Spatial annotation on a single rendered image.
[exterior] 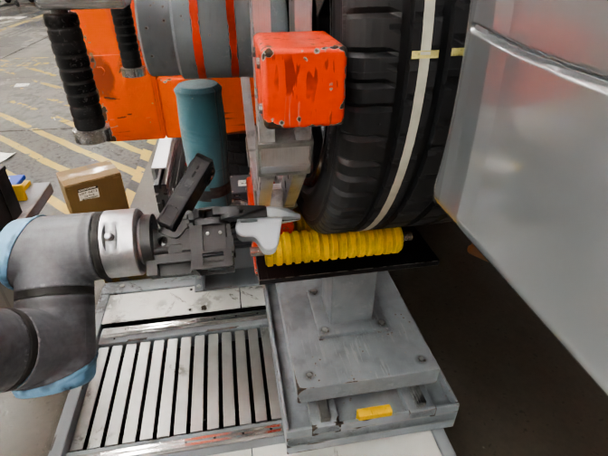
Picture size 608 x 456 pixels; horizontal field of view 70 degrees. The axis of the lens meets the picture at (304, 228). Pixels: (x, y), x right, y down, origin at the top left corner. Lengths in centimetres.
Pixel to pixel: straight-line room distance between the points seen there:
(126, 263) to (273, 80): 31
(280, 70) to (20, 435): 110
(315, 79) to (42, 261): 39
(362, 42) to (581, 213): 25
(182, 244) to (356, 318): 53
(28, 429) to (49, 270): 74
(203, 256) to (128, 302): 83
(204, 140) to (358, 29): 50
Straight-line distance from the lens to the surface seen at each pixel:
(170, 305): 135
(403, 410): 100
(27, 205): 120
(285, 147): 51
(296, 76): 40
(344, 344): 99
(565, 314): 31
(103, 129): 61
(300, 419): 97
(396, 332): 103
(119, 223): 59
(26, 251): 62
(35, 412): 133
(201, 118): 86
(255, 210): 58
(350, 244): 76
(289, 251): 74
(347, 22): 45
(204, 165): 62
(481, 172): 36
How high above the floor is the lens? 95
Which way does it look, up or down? 33 degrees down
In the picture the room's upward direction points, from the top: straight up
